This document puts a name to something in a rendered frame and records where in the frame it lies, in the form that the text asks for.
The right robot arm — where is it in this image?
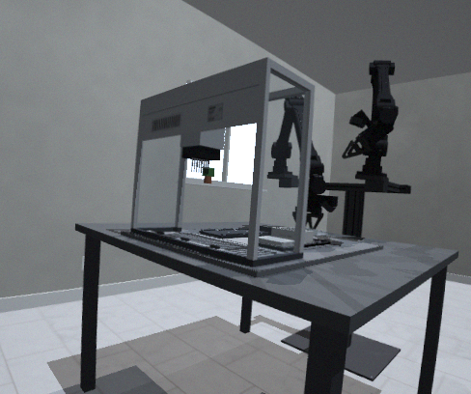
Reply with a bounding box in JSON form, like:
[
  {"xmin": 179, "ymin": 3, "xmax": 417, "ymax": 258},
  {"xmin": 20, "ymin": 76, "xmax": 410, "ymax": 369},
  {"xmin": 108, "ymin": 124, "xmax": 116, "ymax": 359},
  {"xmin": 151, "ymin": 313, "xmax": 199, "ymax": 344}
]
[{"xmin": 308, "ymin": 141, "xmax": 338, "ymax": 212}]

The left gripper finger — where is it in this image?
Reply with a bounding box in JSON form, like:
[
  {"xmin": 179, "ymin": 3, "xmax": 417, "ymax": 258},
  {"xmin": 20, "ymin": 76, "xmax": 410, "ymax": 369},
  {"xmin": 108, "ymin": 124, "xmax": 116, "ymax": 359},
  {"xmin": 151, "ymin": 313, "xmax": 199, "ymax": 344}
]
[
  {"xmin": 342, "ymin": 140, "xmax": 360, "ymax": 159},
  {"xmin": 347, "ymin": 135, "xmax": 371, "ymax": 156}
]

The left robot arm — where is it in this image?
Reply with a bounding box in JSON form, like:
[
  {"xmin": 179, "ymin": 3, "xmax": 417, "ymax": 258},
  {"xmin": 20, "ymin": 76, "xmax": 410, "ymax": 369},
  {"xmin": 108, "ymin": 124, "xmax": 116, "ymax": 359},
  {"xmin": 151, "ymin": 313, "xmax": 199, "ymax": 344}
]
[{"xmin": 349, "ymin": 60, "xmax": 399, "ymax": 177}]

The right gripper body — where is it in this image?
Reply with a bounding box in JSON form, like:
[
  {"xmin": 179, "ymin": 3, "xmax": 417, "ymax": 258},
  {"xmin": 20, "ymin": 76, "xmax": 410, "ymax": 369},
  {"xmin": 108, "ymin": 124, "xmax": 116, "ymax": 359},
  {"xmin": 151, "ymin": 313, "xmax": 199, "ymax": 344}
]
[{"xmin": 307, "ymin": 208, "xmax": 323, "ymax": 214}]

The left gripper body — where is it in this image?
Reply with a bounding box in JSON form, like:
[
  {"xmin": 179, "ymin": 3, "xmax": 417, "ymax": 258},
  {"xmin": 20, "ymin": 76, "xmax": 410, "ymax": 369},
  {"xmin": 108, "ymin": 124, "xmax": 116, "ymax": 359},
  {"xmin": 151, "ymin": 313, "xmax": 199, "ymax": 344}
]
[{"xmin": 357, "ymin": 131, "xmax": 383, "ymax": 151}]

